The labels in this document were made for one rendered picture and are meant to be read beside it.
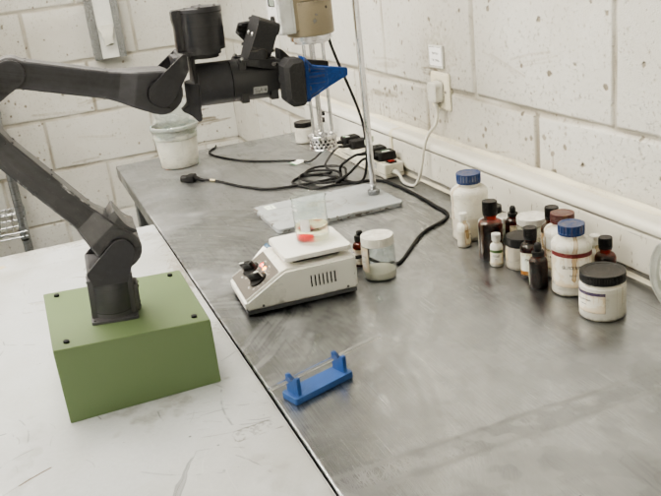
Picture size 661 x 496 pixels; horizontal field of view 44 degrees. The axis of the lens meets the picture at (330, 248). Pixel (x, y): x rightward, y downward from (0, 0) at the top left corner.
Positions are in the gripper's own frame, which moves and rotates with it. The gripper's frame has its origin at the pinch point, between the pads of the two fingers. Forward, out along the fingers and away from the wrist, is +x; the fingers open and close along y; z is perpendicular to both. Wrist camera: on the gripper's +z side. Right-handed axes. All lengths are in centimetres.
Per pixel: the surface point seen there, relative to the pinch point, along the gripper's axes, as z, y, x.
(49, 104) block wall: -39, 260, -42
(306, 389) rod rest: -39.3, -17.7, -10.0
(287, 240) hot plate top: -31.7, 20.5, -1.4
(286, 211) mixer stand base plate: -40, 62, 9
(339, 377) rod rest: -39.2, -16.9, -5.0
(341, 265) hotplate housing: -34.6, 11.5, 5.4
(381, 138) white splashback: -33, 89, 43
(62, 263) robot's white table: -42, 61, -41
